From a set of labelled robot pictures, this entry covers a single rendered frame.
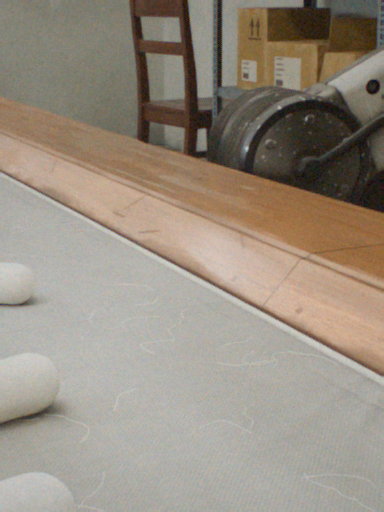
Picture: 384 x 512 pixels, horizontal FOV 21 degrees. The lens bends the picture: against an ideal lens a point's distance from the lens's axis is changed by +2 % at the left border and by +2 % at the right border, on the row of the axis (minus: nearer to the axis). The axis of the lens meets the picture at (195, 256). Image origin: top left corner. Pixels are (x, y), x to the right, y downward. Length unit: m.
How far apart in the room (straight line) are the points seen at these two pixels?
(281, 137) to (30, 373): 0.61
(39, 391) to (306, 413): 0.09
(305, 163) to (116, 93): 4.52
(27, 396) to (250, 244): 0.19
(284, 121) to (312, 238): 0.43
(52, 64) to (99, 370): 4.93
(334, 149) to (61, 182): 0.29
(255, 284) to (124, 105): 4.97
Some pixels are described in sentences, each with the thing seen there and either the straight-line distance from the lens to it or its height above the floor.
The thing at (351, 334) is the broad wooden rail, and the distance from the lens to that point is 0.42.
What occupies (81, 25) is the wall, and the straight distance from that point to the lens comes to 5.35.
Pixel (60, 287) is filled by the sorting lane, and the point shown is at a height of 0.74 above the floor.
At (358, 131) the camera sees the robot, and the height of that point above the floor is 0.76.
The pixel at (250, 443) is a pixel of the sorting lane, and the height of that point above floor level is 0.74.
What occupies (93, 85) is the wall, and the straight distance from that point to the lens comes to 5.38.
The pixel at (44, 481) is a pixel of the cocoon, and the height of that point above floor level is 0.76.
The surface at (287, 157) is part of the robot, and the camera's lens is 0.93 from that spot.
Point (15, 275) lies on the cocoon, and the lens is 0.48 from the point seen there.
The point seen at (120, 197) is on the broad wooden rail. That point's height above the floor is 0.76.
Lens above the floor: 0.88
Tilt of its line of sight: 14 degrees down
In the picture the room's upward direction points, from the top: straight up
